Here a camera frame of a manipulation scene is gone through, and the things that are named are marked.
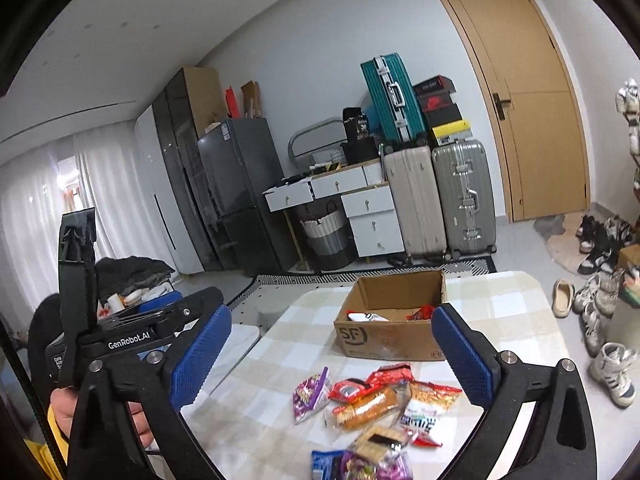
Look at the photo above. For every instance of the black slipper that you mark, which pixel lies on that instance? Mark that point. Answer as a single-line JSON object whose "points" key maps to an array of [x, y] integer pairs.
{"points": [[400, 261]]}

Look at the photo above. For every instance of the dark grey fridge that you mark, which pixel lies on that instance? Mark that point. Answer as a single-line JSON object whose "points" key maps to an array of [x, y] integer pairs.
{"points": [[235, 175]]}

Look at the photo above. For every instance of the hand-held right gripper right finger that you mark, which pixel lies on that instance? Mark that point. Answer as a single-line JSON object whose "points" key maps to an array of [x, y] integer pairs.
{"points": [[465, 360]]}

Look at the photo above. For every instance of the beige suitcase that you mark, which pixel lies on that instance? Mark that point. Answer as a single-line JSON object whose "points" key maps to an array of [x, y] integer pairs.
{"points": [[412, 200]]}

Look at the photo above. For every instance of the white high-top sneaker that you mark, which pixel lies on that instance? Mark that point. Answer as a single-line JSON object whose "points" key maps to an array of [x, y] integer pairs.
{"points": [[615, 375]]}

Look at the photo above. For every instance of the white sheer curtain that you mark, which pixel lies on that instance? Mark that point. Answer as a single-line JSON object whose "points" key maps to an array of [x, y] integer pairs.
{"points": [[30, 210]]}

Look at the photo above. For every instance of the beige slipper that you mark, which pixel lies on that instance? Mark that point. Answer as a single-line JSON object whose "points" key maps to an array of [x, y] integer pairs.
{"points": [[563, 300]]}

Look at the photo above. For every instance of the oval mirror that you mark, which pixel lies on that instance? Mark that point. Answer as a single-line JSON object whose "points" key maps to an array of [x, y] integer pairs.
{"points": [[315, 140]]}

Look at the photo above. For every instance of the purple patterned snack packet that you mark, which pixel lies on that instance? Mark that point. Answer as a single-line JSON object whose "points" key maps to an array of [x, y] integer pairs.
{"points": [[370, 472]]}

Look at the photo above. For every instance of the small red snack packet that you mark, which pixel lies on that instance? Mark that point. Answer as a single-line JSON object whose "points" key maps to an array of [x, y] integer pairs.
{"points": [[425, 441]]}

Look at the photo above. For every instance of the orange bread packet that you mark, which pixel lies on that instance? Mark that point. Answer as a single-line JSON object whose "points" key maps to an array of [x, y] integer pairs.
{"points": [[365, 407]]}

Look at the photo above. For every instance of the orange white snack packet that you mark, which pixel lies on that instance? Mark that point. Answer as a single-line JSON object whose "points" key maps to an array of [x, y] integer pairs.
{"points": [[425, 405]]}

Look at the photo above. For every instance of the black storage box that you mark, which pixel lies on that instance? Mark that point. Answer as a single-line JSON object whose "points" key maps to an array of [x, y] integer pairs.
{"points": [[360, 152]]}

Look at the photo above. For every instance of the silver suitcase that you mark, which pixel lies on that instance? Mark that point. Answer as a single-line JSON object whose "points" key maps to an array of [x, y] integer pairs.
{"points": [[462, 195]]}

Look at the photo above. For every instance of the blue snack packet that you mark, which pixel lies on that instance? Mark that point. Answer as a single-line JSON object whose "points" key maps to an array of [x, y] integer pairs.
{"points": [[325, 467]]}

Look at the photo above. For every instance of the red paper bag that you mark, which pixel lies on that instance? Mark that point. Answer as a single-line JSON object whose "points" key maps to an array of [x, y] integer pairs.
{"points": [[232, 102]]}

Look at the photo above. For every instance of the teal suitcase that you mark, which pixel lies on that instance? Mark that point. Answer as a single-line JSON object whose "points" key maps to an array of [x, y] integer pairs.
{"points": [[385, 95]]}

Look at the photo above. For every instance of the pile of shoes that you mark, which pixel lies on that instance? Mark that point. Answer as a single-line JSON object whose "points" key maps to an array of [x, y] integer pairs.
{"points": [[600, 260]]}

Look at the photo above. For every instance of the black red shoe box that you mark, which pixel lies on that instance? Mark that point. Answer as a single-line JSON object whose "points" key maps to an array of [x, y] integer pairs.
{"points": [[437, 102]]}

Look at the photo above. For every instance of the brown narrow carton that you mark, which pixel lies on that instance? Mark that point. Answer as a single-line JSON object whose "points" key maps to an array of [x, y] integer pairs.
{"points": [[251, 100]]}

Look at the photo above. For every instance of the black printed bag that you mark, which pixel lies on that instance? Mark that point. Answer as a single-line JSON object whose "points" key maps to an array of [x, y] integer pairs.
{"points": [[357, 125]]}

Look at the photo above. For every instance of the dark clothes pile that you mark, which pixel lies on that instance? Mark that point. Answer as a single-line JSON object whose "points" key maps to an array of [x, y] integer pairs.
{"points": [[132, 270]]}

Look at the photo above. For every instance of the black glass cabinet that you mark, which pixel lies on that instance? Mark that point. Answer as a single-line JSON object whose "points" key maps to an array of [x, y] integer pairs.
{"points": [[175, 135]]}

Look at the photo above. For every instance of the brown cardboard box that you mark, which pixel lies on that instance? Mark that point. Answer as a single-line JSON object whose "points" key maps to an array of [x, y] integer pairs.
{"points": [[390, 340]]}

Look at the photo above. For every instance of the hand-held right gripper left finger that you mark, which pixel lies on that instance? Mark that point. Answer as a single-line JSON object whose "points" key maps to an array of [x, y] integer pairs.
{"points": [[200, 360]]}

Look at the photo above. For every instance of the red glossy snack packet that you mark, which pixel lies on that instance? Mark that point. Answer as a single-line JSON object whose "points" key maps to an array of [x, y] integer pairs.
{"points": [[422, 312]]}

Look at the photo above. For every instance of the wooden door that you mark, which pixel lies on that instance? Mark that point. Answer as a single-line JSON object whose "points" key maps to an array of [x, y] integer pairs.
{"points": [[530, 110]]}

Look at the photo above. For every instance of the person's left hand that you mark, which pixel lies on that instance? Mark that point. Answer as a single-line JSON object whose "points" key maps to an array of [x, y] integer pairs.
{"points": [[137, 425]]}

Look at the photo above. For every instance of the red crinkled snack packet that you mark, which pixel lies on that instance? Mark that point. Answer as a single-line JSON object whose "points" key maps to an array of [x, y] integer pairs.
{"points": [[392, 375]]}

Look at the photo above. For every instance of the large flat cardboard box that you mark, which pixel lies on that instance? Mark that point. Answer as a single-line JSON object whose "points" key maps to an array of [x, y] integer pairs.
{"points": [[202, 100]]}

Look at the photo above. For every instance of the grey white laundry basket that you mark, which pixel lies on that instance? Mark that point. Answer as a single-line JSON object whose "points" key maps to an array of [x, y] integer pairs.
{"points": [[325, 245]]}

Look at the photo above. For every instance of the white drawer desk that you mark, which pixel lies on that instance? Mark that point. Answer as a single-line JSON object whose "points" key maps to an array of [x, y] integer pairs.
{"points": [[375, 230]]}

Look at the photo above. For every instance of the black white patterned rug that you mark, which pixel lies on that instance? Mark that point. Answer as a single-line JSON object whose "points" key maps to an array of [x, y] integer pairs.
{"points": [[300, 280]]}

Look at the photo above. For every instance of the clear cracker packet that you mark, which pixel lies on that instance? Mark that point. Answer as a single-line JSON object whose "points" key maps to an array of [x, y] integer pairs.
{"points": [[380, 442]]}

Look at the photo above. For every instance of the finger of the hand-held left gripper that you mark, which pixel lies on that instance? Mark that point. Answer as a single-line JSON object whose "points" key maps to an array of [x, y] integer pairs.
{"points": [[162, 302], [200, 302]]}

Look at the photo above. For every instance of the beige round door mat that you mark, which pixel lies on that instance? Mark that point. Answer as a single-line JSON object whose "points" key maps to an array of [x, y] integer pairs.
{"points": [[565, 252]]}

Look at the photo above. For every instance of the checked beige tablecloth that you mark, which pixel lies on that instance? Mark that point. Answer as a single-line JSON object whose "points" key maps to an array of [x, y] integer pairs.
{"points": [[500, 300]]}

